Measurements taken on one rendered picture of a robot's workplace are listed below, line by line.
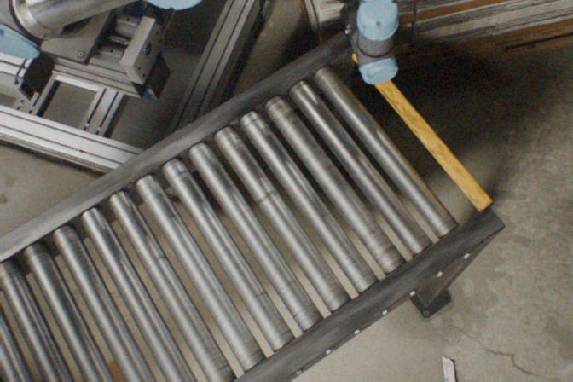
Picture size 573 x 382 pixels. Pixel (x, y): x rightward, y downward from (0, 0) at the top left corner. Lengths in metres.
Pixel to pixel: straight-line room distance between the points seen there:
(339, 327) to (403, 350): 0.83
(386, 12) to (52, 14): 0.62
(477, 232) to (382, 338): 0.82
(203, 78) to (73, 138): 0.46
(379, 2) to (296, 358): 0.67
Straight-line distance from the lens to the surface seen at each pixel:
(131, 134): 2.06
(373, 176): 1.27
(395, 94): 1.33
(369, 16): 1.17
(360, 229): 1.24
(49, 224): 1.36
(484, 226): 1.27
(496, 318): 2.06
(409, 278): 1.22
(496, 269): 2.09
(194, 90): 2.05
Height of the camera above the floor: 1.98
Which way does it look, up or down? 67 degrees down
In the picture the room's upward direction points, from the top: 11 degrees counter-clockwise
